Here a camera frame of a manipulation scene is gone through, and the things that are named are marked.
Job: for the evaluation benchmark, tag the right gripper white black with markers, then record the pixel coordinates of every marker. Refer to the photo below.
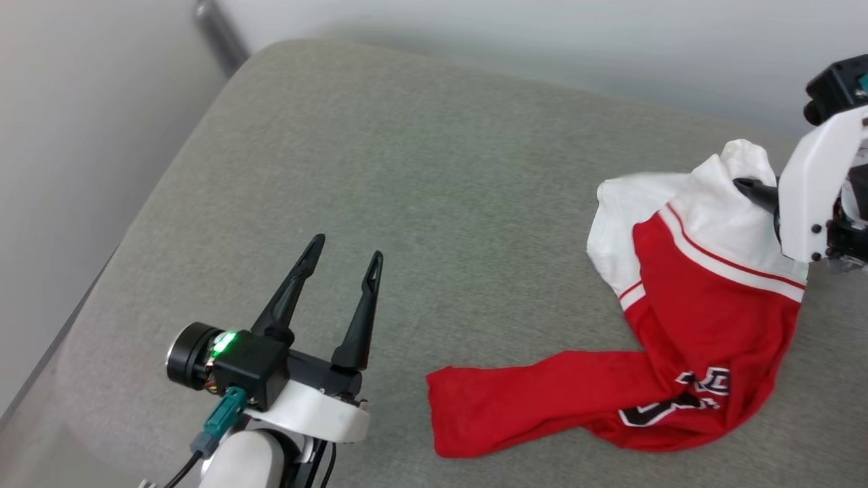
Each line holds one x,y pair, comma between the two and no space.
814,190

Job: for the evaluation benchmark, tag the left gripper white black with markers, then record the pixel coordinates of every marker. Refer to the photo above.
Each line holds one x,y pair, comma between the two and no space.
319,413

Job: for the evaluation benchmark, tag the red and white basketball jersey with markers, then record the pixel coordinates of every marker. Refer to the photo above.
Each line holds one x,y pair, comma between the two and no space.
705,318

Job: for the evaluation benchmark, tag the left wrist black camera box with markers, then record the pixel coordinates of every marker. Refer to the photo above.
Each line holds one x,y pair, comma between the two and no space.
254,366

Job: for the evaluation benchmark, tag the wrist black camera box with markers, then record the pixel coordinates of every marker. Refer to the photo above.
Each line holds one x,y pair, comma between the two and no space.
254,366
837,85

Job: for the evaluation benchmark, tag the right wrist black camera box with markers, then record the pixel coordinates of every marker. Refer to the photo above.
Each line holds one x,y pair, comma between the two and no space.
837,85

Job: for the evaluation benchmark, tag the teal connector left wrist camera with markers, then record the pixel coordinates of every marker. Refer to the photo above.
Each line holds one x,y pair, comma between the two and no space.
222,417

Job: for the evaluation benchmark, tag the teal connector wrist camera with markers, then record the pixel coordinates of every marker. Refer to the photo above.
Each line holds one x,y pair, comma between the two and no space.
222,417
862,83

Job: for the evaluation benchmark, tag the teal connector right wrist camera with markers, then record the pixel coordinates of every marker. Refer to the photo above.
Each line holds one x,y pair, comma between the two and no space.
862,83

